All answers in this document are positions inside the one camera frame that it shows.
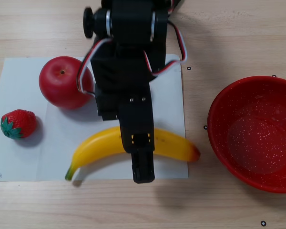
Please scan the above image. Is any white red black servo cable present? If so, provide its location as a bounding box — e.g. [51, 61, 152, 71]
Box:
[143, 20, 189, 77]
[76, 38, 113, 97]

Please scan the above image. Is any red speckled bowl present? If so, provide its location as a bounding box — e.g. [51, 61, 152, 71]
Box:
[207, 75, 286, 194]

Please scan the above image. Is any red plastic apple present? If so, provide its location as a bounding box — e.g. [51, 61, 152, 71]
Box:
[39, 56, 96, 110]

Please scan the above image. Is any red plastic strawberry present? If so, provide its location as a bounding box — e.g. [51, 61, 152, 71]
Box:
[0, 109, 37, 140]

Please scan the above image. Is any white paper sheet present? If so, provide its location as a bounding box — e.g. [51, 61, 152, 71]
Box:
[0, 54, 189, 182]

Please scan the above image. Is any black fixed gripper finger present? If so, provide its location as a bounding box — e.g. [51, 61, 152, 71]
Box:
[130, 149, 156, 185]

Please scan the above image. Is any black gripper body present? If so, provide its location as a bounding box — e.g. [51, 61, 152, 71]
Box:
[90, 44, 156, 154]

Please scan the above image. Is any yellow plastic banana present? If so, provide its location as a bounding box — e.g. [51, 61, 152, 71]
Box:
[65, 126, 201, 181]

